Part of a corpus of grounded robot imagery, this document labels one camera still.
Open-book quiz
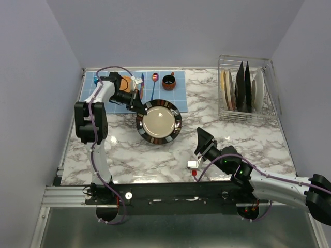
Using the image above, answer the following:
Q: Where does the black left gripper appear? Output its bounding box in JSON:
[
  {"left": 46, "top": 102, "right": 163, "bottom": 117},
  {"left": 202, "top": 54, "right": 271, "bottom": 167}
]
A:
[{"left": 109, "top": 89, "right": 147, "bottom": 115}]

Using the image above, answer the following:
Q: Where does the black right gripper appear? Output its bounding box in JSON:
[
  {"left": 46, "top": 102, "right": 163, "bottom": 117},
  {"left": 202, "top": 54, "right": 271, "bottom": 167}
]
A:
[{"left": 194, "top": 126, "right": 230, "bottom": 174}]

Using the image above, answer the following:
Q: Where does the black rimmed striped plate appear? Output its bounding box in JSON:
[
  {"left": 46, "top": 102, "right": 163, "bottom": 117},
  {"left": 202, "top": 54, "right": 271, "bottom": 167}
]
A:
[{"left": 136, "top": 99, "right": 183, "bottom": 145}]

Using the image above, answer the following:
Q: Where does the teal and red plate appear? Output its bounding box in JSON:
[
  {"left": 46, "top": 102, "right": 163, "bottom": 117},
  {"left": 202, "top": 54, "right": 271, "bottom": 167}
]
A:
[{"left": 254, "top": 70, "right": 264, "bottom": 113}]

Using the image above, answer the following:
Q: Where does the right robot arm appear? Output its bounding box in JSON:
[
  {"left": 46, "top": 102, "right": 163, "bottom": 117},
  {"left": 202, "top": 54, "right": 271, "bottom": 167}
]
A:
[{"left": 194, "top": 127, "right": 330, "bottom": 225}]

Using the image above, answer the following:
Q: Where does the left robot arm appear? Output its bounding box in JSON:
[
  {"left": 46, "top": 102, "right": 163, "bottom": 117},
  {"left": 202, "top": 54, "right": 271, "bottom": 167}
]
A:
[{"left": 74, "top": 72, "right": 147, "bottom": 185}]

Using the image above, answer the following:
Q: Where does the iridescent knife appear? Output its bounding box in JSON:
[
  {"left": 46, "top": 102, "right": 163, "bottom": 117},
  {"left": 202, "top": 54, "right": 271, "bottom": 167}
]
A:
[{"left": 140, "top": 73, "right": 145, "bottom": 100}]

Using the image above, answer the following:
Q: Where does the woven wicker coaster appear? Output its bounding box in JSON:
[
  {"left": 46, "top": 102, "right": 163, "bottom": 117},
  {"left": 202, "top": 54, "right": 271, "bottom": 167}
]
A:
[{"left": 120, "top": 76, "right": 132, "bottom": 92}]

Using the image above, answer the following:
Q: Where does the iridescent spoon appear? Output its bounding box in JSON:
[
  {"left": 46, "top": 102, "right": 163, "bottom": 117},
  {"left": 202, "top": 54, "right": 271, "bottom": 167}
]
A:
[{"left": 151, "top": 72, "right": 159, "bottom": 101}]

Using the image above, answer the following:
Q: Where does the blue grid placemat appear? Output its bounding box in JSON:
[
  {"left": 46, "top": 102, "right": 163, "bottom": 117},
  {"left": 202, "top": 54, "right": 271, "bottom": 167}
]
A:
[{"left": 79, "top": 70, "right": 188, "bottom": 114}]

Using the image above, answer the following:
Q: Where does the brown ceramic mug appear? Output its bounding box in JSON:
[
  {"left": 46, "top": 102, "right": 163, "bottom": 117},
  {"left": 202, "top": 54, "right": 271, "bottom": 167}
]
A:
[{"left": 162, "top": 72, "right": 176, "bottom": 90}]

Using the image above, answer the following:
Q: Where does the yellow rimmed plate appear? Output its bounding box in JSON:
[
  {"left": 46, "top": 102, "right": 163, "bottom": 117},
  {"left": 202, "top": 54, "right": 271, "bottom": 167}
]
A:
[{"left": 220, "top": 70, "right": 228, "bottom": 110}]

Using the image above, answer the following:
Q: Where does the blue fork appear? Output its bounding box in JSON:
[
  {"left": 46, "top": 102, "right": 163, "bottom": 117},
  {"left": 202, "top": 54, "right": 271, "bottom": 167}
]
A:
[{"left": 94, "top": 76, "right": 99, "bottom": 85}]

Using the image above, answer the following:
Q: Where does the black square plate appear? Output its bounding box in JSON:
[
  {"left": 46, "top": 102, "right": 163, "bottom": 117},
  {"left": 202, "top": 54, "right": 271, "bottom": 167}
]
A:
[
  {"left": 245, "top": 62, "right": 252, "bottom": 113},
  {"left": 235, "top": 62, "right": 245, "bottom": 112}
]

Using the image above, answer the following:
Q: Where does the brown rimmed plate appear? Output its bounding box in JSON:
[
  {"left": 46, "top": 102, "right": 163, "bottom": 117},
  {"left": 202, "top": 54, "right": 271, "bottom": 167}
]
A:
[{"left": 225, "top": 70, "right": 235, "bottom": 111}]

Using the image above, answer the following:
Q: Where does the small white plate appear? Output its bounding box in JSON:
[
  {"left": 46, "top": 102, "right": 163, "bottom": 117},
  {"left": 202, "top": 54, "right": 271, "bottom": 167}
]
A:
[{"left": 251, "top": 80, "right": 257, "bottom": 107}]

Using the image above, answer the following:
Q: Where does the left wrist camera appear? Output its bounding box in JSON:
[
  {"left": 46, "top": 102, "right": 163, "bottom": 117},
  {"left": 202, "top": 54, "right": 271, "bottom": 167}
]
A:
[{"left": 131, "top": 76, "right": 143, "bottom": 90}]

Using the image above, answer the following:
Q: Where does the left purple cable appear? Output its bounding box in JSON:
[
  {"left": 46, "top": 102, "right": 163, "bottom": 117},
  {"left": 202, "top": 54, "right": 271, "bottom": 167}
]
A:
[{"left": 87, "top": 66, "right": 135, "bottom": 225}]

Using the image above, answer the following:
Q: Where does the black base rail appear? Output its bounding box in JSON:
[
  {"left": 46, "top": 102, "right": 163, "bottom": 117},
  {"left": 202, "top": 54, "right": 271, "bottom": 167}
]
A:
[{"left": 85, "top": 181, "right": 265, "bottom": 219}]

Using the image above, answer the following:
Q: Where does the wire dish rack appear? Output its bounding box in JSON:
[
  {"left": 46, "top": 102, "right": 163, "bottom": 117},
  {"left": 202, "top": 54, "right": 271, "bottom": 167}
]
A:
[{"left": 218, "top": 55, "right": 278, "bottom": 123}]

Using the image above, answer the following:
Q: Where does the aluminium frame extrusion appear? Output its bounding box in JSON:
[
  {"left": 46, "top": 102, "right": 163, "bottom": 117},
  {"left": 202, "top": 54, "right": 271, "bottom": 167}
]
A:
[{"left": 41, "top": 186, "right": 85, "bottom": 208}]

